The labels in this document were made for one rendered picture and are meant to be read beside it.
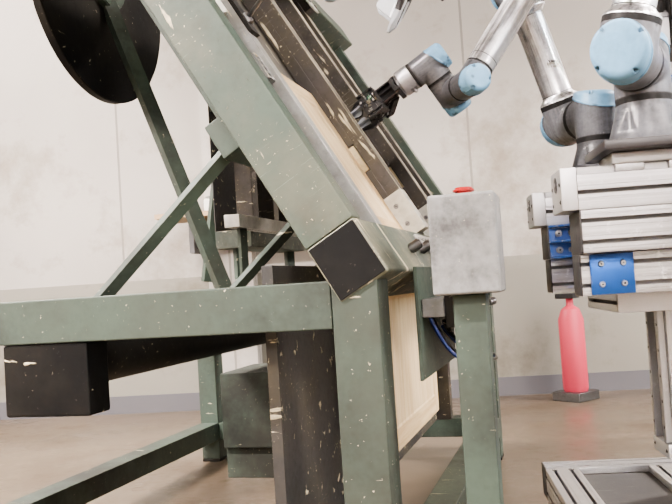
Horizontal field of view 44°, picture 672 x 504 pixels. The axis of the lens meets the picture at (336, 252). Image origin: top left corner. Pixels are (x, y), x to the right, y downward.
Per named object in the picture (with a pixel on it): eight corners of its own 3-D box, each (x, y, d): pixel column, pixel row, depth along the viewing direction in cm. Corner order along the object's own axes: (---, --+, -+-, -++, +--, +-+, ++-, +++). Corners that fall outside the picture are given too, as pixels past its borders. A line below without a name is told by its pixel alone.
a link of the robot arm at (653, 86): (678, 97, 179) (673, 35, 179) (666, 87, 167) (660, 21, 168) (621, 107, 185) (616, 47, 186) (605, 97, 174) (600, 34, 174)
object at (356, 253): (340, 304, 152) (389, 270, 149) (305, 250, 154) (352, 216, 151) (475, 284, 364) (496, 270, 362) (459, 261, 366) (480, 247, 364)
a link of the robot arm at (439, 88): (462, 112, 222) (438, 79, 220) (445, 121, 232) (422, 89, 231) (483, 96, 224) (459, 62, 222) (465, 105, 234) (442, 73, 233)
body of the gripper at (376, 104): (352, 98, 228) (388, 71, 226) (361, 104, 237) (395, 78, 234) (368, 120, 227) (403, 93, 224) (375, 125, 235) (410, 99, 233)
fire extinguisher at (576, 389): (595, 395, 514) (587, 291, 517) (604, 401, 485) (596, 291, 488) (549, 397, 517) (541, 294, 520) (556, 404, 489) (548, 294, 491)
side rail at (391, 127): (457, 261, 358) (478, 247, 356) (320, 62, 377) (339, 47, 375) (459, 261, 366) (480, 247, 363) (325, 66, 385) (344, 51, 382)
